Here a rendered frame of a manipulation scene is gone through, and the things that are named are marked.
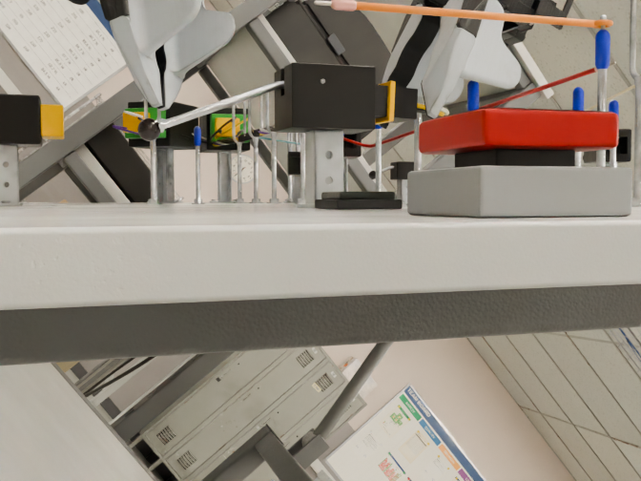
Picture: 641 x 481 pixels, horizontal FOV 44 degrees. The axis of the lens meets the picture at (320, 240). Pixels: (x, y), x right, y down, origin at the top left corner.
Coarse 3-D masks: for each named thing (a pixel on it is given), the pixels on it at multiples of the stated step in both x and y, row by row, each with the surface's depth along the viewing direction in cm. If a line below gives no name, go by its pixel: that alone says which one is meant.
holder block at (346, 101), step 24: (288, 72) 50; (312, 72) 50; (336, 72) 50; (360, 72) 51; (288, 96) 50; (312, 96) 50; (336, 96) 50; (360, 96) 51; (288, 120) 50; (312, 120) 50; (336, 120) 50; (360, 120) 51
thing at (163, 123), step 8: (320, 80) 50; (264, 88) 51; (272, 88) 51; (280, 88) 51; (240, 96) 50; (248, 96) 50; (256, 96) 51; (216, 104) 50; (224, 104) 50; (232, 104) 50; (192, 112) 49; (200, 112) 50; (208, 112) 50; (160, 120) 49; (168, 120) 49; (176, 120) 49; (184, 120) 49; (160, 128) 49
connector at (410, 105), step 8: (376, 88) 52; (384, 88) 52; (400, 88) 52; (408, 88) 53; (376, 96) 52; (384, 96) 52; (400, 96) 53; (408, 96) 53; (416, 96) 53; (376, 104) 52; (384, 104) 52; (400, 104) 53; (408, 104) 53; (416, 104) 53; (376, 112) 52; (384, 112) 52; (400, 112) 53; (408, 112) 53; (416, 112) 53; (400, 120) 54; (408, 120) 54
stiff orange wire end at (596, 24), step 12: (336, 0) 39; (348, 0) 40; (396, 12) 41; (408, 12) 41; (420, 12) 41; (432, 12) 41; (444, 12) 41; (456, 12) 42; (468, 12) 42; (480, 12) 42; (492, 12) 42; (552, 24) 44; (564, 24) 44; (576, 24) 44; (588, 24) 44; (600, 24) 44; (612, 24) 44
